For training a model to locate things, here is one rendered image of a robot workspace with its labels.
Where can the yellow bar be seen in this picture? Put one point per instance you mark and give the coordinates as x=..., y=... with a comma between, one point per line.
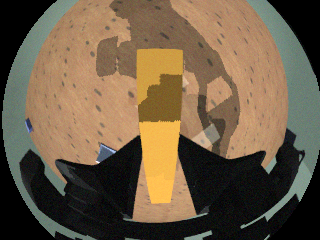
x=159, y=91

